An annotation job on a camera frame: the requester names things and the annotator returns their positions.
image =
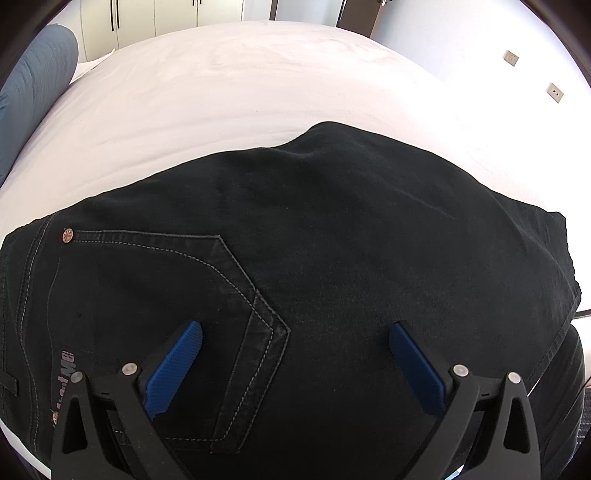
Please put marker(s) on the grey wall socket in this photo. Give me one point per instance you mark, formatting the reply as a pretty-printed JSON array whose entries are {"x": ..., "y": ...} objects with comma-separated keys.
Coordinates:
[
  {"x": 555, "y": 93},
  {"x": 511, "y": 57}
]

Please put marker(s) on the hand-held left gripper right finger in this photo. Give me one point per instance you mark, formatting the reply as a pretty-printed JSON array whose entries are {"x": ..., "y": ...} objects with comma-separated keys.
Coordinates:
[{"x": 415, "y": 364}]

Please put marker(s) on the dark brown door frame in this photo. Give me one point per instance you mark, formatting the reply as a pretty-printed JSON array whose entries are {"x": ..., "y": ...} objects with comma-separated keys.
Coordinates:
[{"x": 274, "y": 9}]

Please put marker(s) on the bed with white sheet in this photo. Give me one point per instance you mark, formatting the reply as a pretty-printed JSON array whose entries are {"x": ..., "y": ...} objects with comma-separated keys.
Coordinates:
[{"x": 231, "y": 92}]

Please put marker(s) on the black denim pants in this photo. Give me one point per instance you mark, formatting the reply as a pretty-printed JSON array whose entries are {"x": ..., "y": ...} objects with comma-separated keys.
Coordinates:
[{"x": 323, "y": 230}]

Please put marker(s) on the blue rolled duvet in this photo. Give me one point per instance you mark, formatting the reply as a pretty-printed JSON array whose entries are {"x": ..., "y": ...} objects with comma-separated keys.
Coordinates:
[{"x": 32, "y": 78}]

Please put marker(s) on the dark brown door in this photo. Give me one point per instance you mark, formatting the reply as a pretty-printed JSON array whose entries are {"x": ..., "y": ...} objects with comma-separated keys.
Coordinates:
[{"x": 355, "y": 14}]

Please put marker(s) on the white folded cloth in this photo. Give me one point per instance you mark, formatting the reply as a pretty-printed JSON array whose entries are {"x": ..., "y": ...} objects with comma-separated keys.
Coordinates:
[{"x": 87, "y": 67}]

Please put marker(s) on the white wardrobe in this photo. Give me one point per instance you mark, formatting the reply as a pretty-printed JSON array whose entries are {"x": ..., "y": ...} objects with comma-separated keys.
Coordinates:
[{"x": 161, "y": 14}]

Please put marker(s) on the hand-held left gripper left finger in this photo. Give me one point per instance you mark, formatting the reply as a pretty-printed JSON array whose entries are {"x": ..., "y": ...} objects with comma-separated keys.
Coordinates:
[{"x": 175, "y": 355}]

